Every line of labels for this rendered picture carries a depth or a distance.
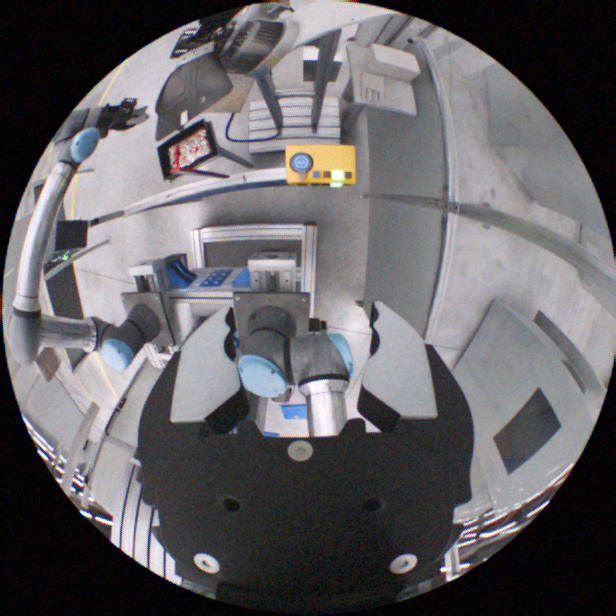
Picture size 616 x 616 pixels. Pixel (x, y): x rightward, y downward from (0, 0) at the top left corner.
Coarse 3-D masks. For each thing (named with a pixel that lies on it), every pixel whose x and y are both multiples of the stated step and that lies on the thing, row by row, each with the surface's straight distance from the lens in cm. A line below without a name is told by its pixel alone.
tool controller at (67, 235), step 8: (56, 224) 91; (64, 224) 93; (72, 224) 95; (80, 224) 97; (56, 232) 91; (64, 232) 92; (72, 232) 94; (80, 232) 96; (56, 240) 90; (64, 240) 92; (72, 240) 94; (80, 240) 96; (48, 248) 99; (56, 248) 90; (64, 248) 91; (72, 248) 93; (80, 248) 96; (48, 256) 99; (56, 256) 101; (64, 256) 109; (48, 264) 111
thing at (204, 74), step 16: (192, 64) 59; (208, 64) 55; (176, 80) 58; (192, 80) 54; (208, 80) 50; (224, 80) 47; (176, 96) 54; (192, 96) 49; (208, 96) 46; (224, 96) 43; (160, 112) 57; (176, 112) 51; (192, 112) 47; (160, 128) 55; (176, 128) 49
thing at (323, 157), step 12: (300, 144) 54; (312, 144) 54; (324, 144) 54; (288, 156) 53; (312, 156) 53; (324, 156) 53; (336, 156) 54; (348, 156) 54; (288, 168) 53; (312, 168) 53; (324, 168) 53; (336, 168) 53; (348, 168) 54; (288, 180) 52; (300, 180) 52; (312, 180) 52; (324, 180) 52; (336, 180) 53; (348, 180) 53
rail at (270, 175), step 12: (204, 180) 81; (216, 180) 79; (228, 180) 79; (240, 180) 76; (252, 180) 75; (264, 180) 75; (276, 180) 77; (168, 192) 89; (180, 192) 87; (192, 192) 83; (132, 204) 102; (144, 204) 99; (156, 204) 94
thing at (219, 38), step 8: (184, 32) 68; (208, 32) 68; (216, 32) 71; (224, 32) 67; (184, 40) 66; (192, 40) 66; (200, 40) 67; (208, 40) 68; (216, 40) 68; (224, 40) 66; (176, 48) 66; (184, 48) 67; (192, 48) 67; (216, 48) 66; (176, 56) 69
